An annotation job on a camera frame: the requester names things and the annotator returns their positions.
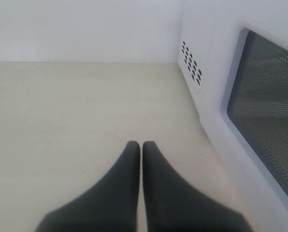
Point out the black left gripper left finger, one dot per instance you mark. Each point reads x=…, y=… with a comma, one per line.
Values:
x=109, y=206

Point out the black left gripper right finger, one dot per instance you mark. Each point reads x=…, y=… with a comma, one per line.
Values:
x=174, y=205

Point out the white microwave door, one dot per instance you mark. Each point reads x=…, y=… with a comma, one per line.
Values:
x=244, y=103

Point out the white microwave oven body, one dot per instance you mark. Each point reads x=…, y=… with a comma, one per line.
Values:
x=198, y=22

